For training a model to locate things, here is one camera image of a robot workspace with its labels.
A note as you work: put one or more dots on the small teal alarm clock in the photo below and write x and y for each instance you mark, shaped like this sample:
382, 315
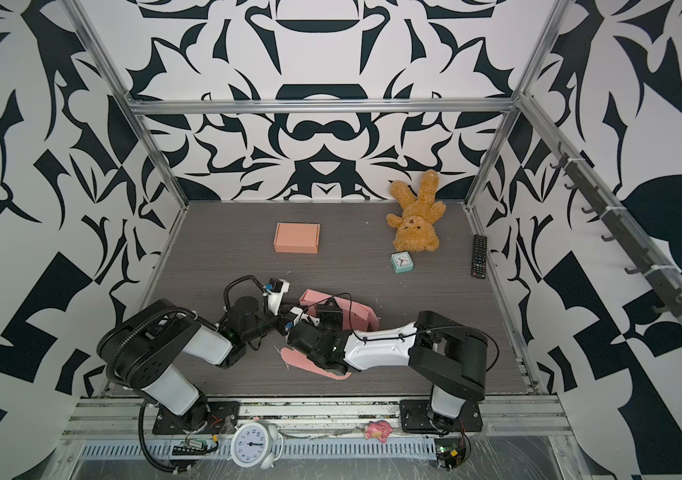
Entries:
402, 262

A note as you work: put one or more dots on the white round alarm clock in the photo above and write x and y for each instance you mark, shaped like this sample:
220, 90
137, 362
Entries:
256, 444

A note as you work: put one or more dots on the right green circuit board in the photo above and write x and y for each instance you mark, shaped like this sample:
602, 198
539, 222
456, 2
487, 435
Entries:
450, 453

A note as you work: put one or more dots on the green circuit board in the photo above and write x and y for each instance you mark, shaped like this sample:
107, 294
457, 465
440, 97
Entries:
450, 453
191, 447

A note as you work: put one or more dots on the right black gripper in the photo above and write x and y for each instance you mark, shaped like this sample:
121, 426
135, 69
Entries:
335, 316

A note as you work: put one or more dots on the pink cardboard box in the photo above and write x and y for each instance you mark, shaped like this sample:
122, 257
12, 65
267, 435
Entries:
354, 316

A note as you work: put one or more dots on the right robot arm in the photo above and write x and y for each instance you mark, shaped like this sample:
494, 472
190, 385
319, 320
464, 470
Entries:
452, 356

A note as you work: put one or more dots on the brown teddy bear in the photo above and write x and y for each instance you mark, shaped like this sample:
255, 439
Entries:
415, 231

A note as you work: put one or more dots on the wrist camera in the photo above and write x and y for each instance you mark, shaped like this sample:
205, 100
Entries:
292, 317
275, 290

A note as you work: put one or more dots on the black wall hook rail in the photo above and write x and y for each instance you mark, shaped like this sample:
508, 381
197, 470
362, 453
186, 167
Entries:
646, 258

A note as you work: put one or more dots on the orange cardboard box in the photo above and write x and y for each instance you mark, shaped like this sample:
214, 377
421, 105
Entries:
297, 238

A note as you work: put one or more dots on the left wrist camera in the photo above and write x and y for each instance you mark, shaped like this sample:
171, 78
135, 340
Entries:
275, 290

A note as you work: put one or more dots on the left green circuit board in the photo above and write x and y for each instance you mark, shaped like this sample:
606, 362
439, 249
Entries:
191, 447

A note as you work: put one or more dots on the black remote control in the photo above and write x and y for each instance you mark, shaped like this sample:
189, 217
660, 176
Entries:
479, 257

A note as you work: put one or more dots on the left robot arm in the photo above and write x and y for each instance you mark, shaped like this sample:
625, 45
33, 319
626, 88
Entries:
139, 355

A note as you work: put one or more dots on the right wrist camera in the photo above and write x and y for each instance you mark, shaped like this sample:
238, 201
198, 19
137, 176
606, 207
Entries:
292, 317

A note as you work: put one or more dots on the small pink toy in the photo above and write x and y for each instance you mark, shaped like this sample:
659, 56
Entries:
378, 430

